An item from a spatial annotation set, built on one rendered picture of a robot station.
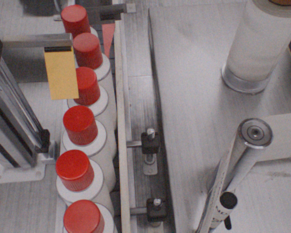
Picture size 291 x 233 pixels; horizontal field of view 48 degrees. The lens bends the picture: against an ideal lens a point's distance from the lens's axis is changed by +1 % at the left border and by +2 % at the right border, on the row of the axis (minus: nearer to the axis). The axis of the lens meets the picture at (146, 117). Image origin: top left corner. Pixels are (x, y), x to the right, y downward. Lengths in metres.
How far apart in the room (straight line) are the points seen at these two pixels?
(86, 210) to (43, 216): 0.28
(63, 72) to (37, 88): 0.35
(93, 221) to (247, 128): 0.19
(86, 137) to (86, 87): 0.06
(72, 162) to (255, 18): 0.33
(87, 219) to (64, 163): 0.06
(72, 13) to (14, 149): 0.23
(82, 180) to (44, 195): 0.28
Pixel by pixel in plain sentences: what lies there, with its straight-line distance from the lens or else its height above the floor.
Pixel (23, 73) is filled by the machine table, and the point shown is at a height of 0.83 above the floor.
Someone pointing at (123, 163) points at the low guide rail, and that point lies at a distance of 0.50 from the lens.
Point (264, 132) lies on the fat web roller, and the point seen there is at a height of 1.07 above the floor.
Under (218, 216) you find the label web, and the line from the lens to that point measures 0.37.
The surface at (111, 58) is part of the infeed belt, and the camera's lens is 0.66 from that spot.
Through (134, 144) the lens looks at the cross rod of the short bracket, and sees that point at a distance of 0.52.
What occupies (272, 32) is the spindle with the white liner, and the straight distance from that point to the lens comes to 0.52.
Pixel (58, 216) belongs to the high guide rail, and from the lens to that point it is 0.44.
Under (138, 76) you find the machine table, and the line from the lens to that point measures 0.69.
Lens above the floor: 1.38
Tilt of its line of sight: 60 degrees down
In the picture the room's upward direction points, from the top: 1 degrees clockwise
